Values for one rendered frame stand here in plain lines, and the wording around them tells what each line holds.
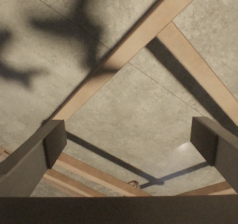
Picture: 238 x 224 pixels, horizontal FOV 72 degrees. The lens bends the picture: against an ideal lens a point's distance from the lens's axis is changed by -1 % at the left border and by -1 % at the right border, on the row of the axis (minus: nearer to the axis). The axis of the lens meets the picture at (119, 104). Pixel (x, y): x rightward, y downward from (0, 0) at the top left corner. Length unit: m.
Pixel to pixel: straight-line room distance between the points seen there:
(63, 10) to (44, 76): 0.43
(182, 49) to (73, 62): 0.63
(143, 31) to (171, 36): 0.09
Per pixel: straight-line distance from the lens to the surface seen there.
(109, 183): 1.20
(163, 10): 0.56
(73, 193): 2.29
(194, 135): 0.17
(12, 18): 1.09
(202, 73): 0.66
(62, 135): 0.16
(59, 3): 0.94
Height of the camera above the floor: 0.85
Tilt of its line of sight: 50 degrees down
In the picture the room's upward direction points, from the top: 169 degrees counter-clockwise
